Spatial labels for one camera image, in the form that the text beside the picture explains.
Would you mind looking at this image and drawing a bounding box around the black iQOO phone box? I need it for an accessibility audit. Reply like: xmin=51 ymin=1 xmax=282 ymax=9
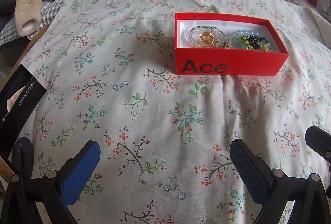
xmin=1 ymin=64 xmax=46 ymax=158

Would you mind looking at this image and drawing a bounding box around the grey crumpled cloth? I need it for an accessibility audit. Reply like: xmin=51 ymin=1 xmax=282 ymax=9
xmin=317 ymin=0 xmax=331 ymax=20

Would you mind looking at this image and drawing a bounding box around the red Ace cardboard box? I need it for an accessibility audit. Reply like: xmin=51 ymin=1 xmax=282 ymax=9
xmin=174 ymin=12 xmax=288 ymax=76

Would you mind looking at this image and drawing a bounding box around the floral white bed quilt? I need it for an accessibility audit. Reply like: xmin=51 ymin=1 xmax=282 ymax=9
xmin=21 ymin=0 xmax=330 ymax=223

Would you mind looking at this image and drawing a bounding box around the green and black bead bracelet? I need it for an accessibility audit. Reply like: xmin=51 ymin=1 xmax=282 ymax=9
xmin=237 ymin=34 xmax=272 ymax=53

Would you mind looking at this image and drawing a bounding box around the light blue bead bracelet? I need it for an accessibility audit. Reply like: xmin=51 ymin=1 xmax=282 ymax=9
xmin=230 ymin=29 xmax=270 ymax=52

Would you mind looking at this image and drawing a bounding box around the clear pink beaded bracelet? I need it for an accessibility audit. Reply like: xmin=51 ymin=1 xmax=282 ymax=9
xmin=188 ymin=24 xmax=232 ymax=49

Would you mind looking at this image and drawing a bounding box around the large gold flower ring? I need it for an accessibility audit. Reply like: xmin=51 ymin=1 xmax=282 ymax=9
xmin=197 ymin=30 xmax=216 ymax=48

